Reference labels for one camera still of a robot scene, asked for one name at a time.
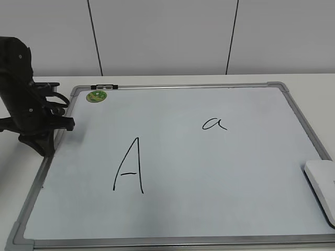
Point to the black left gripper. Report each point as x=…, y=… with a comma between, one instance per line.
x=34, y=114

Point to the white whiteboard eraser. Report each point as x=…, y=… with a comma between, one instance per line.
x=320, y=174

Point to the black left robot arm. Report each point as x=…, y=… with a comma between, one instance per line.
x=16, y=61

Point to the black silver marker clip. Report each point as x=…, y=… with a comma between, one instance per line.
x=107, y=86

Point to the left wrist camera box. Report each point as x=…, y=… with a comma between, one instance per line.
x=46, y=87

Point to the white whiteboard with grey frame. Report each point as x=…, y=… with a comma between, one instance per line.
x=169, y=167

